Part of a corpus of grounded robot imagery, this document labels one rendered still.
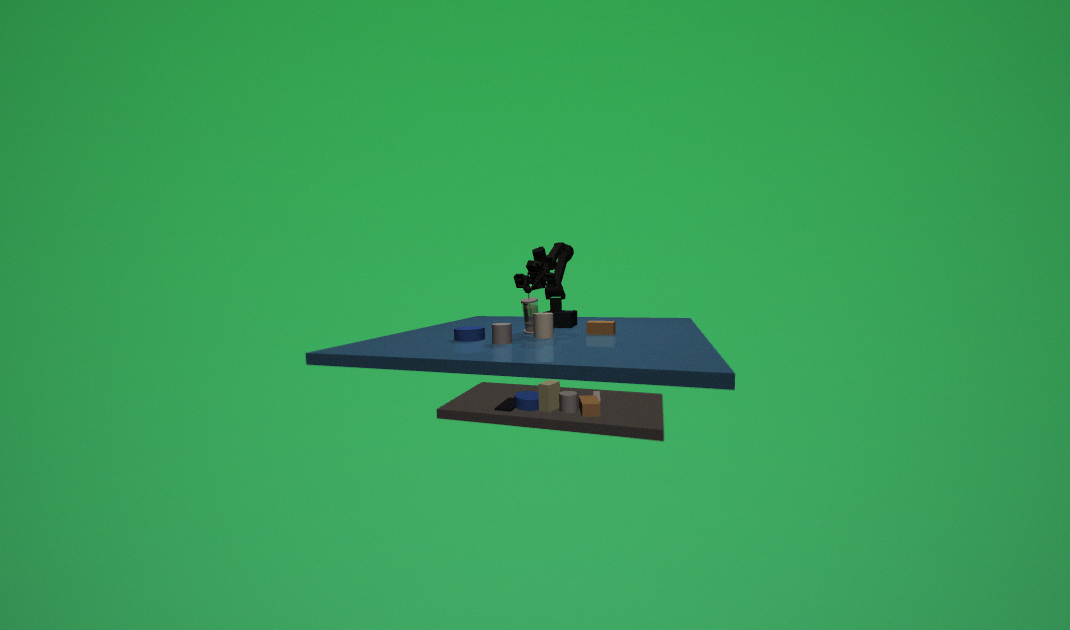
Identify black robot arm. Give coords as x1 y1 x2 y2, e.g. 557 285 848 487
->
526 242 574 312

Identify tan rectangular block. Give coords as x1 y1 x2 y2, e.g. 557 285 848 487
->
538 380 560 412
579 395 600 417
586 321 616 335

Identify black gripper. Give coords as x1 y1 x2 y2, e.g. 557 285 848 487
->
514 268 556 291

